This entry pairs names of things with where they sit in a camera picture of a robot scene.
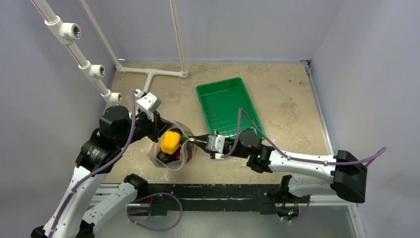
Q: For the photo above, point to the aluminium frame rail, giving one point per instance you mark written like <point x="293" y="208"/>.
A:
<point x="283" y="99"/>

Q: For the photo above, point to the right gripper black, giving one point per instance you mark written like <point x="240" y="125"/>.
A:
<point x="231" y="146"/>

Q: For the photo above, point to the white PVC pipe frame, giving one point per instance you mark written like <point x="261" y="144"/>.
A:
<point x="68" y="33"/>

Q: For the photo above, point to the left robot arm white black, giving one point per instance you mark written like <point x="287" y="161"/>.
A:
<point x="117" y="130"/>

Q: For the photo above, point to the green orange mango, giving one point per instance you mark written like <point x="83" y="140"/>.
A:
<point x="183" y="138"/>

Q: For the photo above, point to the clear zip top bag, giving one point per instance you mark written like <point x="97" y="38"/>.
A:
<point x="188" y="148"/>

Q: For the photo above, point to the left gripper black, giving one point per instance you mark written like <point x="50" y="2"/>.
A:
<point x="157" y="126"/>

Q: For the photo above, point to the green plastic tray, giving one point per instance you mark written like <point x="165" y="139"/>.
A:
<point x="221" y="101"/>

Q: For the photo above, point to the yellow bell pepper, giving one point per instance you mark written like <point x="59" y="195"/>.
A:
<point x="170" y="142"/>

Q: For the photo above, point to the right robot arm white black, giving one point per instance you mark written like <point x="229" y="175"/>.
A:
<point x="341" y="174"/>

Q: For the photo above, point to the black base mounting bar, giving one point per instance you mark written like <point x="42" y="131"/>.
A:
<point x="265" y="199"/>

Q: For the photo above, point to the purple eggplant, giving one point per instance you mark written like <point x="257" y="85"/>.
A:
<point x="164" y="157"/>

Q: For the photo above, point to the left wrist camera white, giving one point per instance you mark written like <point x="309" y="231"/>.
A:
<point x="147" y="103"/>

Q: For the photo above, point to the dark red apple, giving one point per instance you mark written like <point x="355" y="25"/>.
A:
<point x="178" y="155"/>

